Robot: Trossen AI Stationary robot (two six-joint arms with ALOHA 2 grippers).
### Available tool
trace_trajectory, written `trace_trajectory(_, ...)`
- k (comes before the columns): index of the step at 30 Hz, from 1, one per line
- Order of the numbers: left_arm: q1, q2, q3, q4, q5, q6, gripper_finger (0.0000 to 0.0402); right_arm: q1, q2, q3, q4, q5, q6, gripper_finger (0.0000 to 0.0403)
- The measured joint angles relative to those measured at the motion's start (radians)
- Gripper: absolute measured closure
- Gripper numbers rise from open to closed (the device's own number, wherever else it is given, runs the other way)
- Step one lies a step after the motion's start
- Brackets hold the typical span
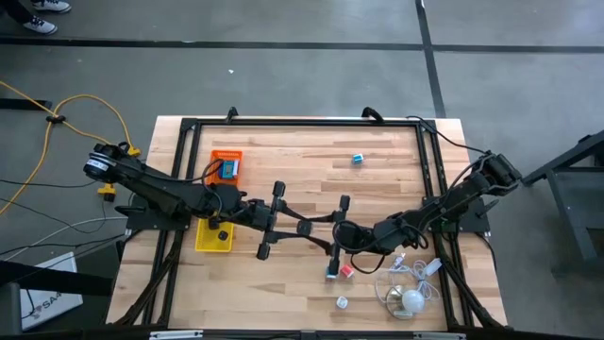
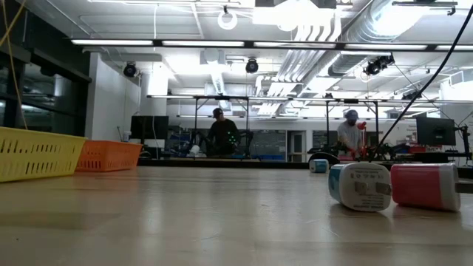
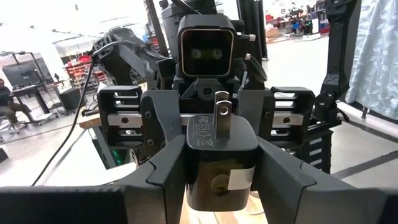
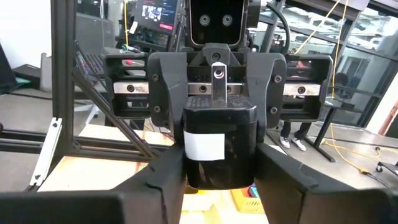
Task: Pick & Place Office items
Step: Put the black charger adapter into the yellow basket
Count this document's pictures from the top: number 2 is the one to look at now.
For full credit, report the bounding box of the teal white USB charger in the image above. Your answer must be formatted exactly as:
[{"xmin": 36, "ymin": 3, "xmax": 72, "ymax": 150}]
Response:
[
  {"xmin": 309, "ymin": 158, "xmax": 330, "ymax": 174},
  {"xmin": 327, "ymin": 162, "xmax": 392, "ymax": 213}
]

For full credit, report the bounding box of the pink white USB charger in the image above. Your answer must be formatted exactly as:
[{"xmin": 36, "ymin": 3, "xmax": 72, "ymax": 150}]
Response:
[{"xmin": 390, "ymin": 163, "xmax": 473, "ymax": 213}]

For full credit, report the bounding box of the person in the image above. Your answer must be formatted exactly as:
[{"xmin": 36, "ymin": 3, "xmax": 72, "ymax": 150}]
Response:
[
  {"xmin": 336, "ymin": 109, "xmax": 367, "ymax": 159},
  {"xmin": 205, "ymin": 107, "xmax": 241, "ymax": 156}
]

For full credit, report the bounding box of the black computer monitor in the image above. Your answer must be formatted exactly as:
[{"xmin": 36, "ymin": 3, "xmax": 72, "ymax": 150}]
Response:
[
  {"xmin": 416, "ymin": 116, "xmax": 457, "ymax": 146},
  {"xmin": 130, "ymin": 115, "xmax": 169, "ymax": 140}
]

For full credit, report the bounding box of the orange plastic basket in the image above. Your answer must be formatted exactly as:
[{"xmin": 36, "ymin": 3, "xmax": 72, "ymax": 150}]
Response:
[{"xmin": 75, "ymin": 140, "xmax": 143, "ymax": 173}]

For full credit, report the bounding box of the overhead light bar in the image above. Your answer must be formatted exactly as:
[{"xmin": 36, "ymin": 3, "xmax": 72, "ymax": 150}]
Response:
[{"xmin": 69, "ymin": 38, "xmax": 473, "ymax": 52}]

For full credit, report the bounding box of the yellow plastic basket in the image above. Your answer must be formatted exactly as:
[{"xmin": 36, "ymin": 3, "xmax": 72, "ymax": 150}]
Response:
[{"xmin": 0, "ymin": 126, "xmax": 89, "ymax": 183}]

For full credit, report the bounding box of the black table frame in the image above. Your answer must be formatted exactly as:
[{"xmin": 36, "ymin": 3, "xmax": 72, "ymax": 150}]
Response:
[{"xmin": 137, "ymin": 154, "xmax": 473, "ymax": 179}]

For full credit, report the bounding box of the black background rig frame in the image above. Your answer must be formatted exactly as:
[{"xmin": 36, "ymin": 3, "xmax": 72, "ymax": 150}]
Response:
[
  {"xmin": 324, "ymin": 98, "xmax": 380, "ymax": 160},
  {"xmin": 194, "ymin": 95, "xmax": 251, "ymax": 149}
]

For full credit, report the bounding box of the white ring ceiling lamp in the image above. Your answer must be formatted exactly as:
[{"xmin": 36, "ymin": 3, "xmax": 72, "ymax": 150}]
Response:
[{"xmin": 217, "ymin": 9, "xmax": 239, "ymax": 31}]

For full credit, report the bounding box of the silver ventilation duct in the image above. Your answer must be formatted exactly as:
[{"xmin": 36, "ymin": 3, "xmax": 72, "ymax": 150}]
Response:
[{"xmin": 328, "ymin": 0, "xmax": 429, "ymax": 77}]

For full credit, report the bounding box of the yellow extension cable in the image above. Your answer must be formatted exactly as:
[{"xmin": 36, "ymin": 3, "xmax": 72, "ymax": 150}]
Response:
[{"xmin": 1, "ymin": 0, "xmax": 29, "ymax": 130}]

